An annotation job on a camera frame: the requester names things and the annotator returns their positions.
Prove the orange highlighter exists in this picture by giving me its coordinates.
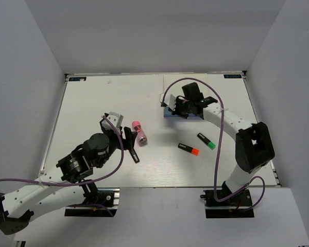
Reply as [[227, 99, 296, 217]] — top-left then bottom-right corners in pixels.
[[178, 143, 199, 156]]

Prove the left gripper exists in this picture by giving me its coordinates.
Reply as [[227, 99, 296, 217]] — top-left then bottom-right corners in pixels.
[[97, 120, 138, 168]]

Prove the purple cable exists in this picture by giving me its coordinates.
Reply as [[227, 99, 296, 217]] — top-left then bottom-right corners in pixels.
[[0, 117, 124, 218], [162, 77, 266, 213]]

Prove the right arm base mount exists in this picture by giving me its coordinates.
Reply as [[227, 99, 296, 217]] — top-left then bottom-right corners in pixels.
[[200, 189, 254, 219]]

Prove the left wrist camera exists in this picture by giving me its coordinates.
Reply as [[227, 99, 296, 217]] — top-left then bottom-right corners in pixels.
[[101, 112, 124, 130]]

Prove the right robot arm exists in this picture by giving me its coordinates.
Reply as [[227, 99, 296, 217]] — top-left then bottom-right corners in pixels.
[[161, 80, 275, 205]]

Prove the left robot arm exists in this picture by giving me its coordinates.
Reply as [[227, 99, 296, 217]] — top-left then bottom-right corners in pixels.
[[0, 113, 140, 235]]

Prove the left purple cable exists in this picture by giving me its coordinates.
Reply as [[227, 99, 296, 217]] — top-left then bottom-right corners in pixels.
[[0, 117, 124, 218]]

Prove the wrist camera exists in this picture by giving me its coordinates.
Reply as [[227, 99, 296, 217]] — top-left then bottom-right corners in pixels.
[[160, 93, 176, 111], [101, 112, 124, 130]]

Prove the green highlighter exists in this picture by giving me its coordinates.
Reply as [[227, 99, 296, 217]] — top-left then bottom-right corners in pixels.
[[197, 133, 216, 150]]

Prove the pink cap marker bottle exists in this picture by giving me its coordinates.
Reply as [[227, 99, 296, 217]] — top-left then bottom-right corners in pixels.
[[132, 121, 147, 146]]

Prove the pink highlighter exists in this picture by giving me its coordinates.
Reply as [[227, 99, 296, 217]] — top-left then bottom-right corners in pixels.
[[129, 149, 140, 164]]

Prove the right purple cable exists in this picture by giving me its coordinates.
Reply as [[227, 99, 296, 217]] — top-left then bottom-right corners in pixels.
[[162, 77, 266, 213]]

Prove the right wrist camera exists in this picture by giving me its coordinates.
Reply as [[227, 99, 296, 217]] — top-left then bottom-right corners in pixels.
[[160, 93, 176, 111]]

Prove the white drawer cabinet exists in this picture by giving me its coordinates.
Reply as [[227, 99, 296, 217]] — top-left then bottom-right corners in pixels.
[[163, 74, 213, 98]]

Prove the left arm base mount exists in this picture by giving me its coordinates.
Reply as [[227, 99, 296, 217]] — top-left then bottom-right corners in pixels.
[[64, 188, 120, 218]]

